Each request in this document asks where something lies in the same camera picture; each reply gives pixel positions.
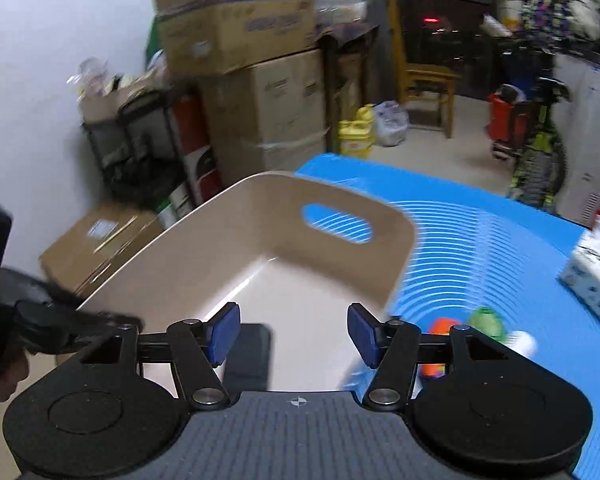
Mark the white plug adapter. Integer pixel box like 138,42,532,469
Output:
505,331,539,359

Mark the wooden chair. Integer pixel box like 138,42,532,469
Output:
387,0,462,139

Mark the printed cardboard box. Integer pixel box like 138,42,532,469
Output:
150,0,317,76

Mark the person's left hand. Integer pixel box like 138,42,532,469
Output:
0,347,29,403

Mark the floral bag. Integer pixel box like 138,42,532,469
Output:
519,0,600,49

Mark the yellow plastic jug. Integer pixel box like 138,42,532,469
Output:
337,104,376,157

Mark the black metal rack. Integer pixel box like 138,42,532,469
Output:
82,92,197,209

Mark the green bicycle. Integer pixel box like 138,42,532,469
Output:
500,40,572,211

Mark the white plastic bag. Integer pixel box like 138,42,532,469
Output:
373,101,410,147

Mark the green bag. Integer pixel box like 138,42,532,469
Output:
144,14,164,69

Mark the green and white carton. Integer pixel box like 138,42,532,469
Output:
156,184,197,229

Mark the blue container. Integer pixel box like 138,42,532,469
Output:
509,49,552,87

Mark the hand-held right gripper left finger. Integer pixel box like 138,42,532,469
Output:
79,302,242,409

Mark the blue ribbed mat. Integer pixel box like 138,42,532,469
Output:
295,154,600,480

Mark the tall cardboard box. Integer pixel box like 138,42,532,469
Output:
197,49,329,187

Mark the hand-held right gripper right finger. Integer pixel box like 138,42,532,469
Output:
347,303,510,408

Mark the red and white carton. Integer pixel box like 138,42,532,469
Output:
172,94,224,202

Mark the green round tin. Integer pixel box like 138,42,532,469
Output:
467,306,509,344

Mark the beige plastic basin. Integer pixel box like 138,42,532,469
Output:
75,171,417,393

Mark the open small cardboard box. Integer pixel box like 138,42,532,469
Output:
79,76,169,124

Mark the tissue pack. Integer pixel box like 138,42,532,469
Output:
557,227,600,333

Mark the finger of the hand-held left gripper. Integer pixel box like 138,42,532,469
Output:
15,301,143,356

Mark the white refrigerator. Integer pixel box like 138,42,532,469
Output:
552,52,600,224

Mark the red bucket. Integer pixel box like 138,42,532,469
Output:
487,85,537,159

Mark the flat cardboard box with label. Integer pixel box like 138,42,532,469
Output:
39,200,164,297

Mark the orange toy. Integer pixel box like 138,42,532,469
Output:
420,316,463,378

